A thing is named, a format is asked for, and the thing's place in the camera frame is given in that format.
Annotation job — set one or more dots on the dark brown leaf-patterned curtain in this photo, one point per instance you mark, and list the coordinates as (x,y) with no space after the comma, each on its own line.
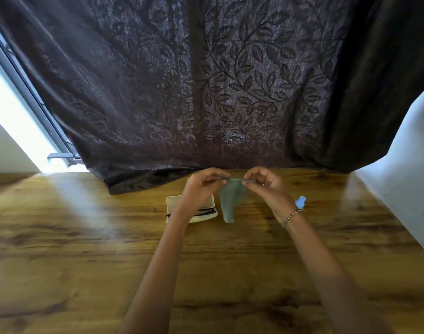
(205,83)

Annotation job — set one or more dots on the grey metal window frame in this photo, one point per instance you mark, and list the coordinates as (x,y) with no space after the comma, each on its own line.
(34,100)

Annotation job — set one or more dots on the cream rectangular box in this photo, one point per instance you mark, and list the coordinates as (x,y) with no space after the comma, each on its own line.
(192,209)

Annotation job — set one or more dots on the light blue balloon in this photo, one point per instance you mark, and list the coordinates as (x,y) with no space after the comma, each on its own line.
(300,202)

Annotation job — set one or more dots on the person's left forearm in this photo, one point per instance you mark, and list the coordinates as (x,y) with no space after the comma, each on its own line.
(156,271)

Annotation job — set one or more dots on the person's right thumb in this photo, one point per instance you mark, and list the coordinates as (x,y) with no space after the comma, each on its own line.
(250,184)

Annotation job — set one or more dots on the person's left thumb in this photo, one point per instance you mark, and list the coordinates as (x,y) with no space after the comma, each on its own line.
(216,183)

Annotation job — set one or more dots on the person's right forearm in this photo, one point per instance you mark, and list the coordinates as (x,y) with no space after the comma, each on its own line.
(332,274)

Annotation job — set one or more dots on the person's left hand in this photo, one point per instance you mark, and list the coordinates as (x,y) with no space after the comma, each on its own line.
(196,192)

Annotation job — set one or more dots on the person's right hand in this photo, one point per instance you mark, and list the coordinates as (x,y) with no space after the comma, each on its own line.
(272,193)

